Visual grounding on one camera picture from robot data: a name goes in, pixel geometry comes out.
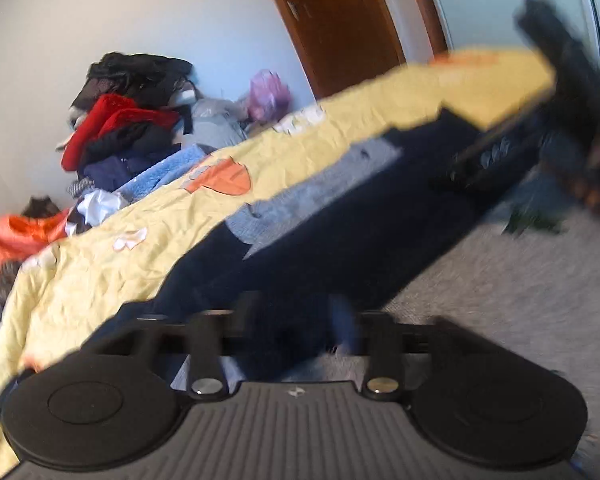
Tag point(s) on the red garment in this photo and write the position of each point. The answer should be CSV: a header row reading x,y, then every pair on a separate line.
x,y
110,115

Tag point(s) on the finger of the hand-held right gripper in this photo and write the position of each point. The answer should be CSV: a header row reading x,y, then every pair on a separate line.
x,y
490,157

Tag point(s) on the pink plastic bag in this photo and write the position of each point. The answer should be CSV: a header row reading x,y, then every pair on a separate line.
x,y
267,92

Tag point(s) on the black garment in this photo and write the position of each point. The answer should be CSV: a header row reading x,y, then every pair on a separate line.
x,y
130,72

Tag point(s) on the black jacket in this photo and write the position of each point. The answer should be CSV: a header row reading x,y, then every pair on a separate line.
x,y
130,142

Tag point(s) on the brown wooden door frame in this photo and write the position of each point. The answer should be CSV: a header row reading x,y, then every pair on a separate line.
x,y
425,5

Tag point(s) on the yellow printed blanket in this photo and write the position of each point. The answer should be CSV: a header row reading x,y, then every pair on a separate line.
x,y
130,270

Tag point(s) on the dark navy garment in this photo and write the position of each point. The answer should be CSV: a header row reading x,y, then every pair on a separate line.
x,y
115,170

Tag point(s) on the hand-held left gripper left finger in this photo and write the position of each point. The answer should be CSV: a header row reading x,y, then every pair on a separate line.
x,y
205,350

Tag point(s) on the brown wooden door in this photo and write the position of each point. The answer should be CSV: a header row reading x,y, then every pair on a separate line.
x,y
335,20

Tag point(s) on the dark green thing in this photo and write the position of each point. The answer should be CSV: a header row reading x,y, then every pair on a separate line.
x,y
530,217

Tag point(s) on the orange cloth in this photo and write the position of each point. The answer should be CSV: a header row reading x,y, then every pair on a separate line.
x,y
10,245

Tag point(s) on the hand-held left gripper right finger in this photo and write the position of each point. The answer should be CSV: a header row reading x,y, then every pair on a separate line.
x,y
380,350

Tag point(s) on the navy and grey sweater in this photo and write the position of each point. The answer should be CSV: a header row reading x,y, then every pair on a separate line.
x,y
355,240

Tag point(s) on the white crumpled cloth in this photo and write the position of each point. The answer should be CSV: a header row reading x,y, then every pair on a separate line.
x,y
100,205

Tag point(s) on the grey garment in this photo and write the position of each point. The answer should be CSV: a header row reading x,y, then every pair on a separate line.
x,y
212,125

